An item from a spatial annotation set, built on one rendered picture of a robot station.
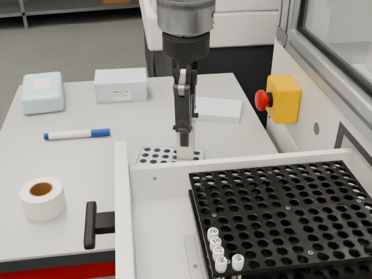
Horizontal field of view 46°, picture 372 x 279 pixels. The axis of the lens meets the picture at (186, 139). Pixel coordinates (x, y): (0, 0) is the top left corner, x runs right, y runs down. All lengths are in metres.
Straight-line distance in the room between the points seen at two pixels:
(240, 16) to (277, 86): 0.49
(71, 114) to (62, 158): 0.18
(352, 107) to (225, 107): 0.42
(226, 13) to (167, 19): 0.63
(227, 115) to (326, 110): 0.31
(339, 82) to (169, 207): 0.31
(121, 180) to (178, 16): 0.25
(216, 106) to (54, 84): 0.39
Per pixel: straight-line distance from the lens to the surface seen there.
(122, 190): 0.53
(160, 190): 0.65
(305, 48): 0.81
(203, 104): 1.04
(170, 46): 0.68
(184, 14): 0.65
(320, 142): 0.77
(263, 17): 1.31
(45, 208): 0.75
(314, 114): 0.79
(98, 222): 0.52
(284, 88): 0.82
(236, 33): 1.30
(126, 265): 0.45
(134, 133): 0.96
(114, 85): 1.07
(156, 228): 0.61
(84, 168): 0.87
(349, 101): 0.67
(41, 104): 1.07
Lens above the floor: 1.26
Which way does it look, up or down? 32 degrees down
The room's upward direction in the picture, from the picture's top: straight up
